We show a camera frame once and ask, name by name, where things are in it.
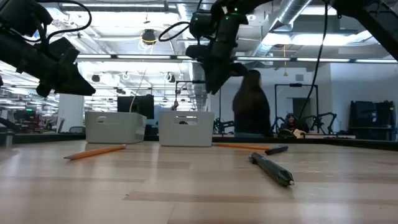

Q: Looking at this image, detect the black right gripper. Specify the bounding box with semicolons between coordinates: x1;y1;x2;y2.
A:
185;23;249;95

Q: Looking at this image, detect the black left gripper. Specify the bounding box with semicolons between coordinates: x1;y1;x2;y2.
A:
0;34;96;98

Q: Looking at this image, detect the white plastic storage bin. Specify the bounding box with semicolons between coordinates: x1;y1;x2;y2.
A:
158;111;215;147
85;111;147;144

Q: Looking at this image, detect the orange wooden pencil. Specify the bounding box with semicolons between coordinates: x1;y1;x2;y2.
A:
213;142;271;151
63;144;127;161

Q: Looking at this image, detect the short black pen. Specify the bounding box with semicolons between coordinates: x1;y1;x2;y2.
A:
264;145;289;156

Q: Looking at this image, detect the thick dark retractable pen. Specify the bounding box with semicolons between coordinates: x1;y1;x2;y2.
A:
248;152;295;187

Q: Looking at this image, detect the white building column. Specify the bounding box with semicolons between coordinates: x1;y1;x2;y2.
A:
57;93;85;133

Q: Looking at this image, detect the person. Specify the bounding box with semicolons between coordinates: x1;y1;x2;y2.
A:
279;113;310;138
232;69;272;138

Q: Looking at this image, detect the yellow hanging pendant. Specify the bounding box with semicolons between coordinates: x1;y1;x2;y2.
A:
282;45;289;77

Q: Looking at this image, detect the black computer monitor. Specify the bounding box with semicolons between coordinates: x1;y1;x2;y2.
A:
117;94;155;120

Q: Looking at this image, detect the long LED light bar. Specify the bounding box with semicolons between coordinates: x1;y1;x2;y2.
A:
76;54;398;64

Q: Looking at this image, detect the background wooden table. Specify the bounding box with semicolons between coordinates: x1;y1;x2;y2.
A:
213;133;357;140

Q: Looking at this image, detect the black equipment cabinet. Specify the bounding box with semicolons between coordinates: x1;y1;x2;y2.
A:
348;100;396;141

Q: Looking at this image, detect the black metal rig frame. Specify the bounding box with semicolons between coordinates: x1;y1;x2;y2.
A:
175;80;222;111
274;83;319;125

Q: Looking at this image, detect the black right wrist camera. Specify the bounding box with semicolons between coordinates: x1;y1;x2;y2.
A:
188;11;216;40

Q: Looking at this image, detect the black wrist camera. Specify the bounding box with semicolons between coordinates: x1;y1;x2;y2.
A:
0;0;53;37
188;11;216;40

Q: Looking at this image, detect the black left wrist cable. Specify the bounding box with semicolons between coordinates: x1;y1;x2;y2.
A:
35;0;93;44

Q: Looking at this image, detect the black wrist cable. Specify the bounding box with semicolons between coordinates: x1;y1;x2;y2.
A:
158;21;191;43
35;0;93;44

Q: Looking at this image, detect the black table edge rail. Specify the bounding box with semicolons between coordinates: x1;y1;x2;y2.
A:
0;132;398;152

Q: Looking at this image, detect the thin white hanging cable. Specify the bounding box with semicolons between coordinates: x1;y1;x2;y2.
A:
129;68;147;113

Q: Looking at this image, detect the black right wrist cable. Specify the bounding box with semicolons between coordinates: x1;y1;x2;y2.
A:
158;21;191;43

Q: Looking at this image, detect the black overhead camera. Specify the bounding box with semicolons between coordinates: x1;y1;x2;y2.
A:
141;29;157;46

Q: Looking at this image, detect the grey metal corner post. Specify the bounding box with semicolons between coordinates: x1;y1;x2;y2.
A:
3;131;15;147

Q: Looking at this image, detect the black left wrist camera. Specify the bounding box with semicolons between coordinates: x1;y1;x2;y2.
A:
0;0;53;37

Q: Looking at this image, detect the silver ceiling air duct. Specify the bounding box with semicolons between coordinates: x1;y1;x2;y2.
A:
248;0;313;58

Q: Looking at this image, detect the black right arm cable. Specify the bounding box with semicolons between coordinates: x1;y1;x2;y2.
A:
297;0;328;121

